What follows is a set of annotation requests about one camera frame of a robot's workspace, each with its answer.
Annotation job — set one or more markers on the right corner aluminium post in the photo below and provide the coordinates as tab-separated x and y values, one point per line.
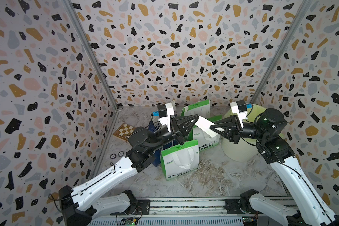
305	5

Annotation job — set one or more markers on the corner aluminium post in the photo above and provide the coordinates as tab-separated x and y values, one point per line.
87	47
305	5

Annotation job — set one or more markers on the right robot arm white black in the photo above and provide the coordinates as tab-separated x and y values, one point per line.
312	209

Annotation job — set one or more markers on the left corner aluminium post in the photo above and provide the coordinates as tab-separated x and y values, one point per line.
87	47

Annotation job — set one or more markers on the front blue white bag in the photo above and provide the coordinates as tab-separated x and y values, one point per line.
156	159

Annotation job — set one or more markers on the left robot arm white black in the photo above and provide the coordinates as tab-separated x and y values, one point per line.
81	204

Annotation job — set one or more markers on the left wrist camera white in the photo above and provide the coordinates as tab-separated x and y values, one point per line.
161	117

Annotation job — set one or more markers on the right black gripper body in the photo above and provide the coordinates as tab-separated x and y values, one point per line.
239	131

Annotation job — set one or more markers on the green white bag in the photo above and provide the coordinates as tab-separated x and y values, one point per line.
204	141
200	108
180	159

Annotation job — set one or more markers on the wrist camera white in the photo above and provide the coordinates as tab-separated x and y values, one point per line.
161	117
239	108

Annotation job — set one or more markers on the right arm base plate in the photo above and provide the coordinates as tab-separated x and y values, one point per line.
239	206

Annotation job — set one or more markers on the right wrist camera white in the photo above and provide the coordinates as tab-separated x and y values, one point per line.
239	108

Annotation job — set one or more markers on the yellow-green bin liner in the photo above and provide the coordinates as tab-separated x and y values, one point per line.
254	111

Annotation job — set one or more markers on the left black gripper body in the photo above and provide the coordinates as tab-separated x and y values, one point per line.
175	134

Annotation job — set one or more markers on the white trash bin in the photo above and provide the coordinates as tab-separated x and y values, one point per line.
241	152

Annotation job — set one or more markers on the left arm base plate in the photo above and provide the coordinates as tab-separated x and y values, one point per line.
140	207

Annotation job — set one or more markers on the wooden chessboard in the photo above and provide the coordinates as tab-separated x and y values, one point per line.
124	132

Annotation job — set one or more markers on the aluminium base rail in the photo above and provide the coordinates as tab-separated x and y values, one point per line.
208	211

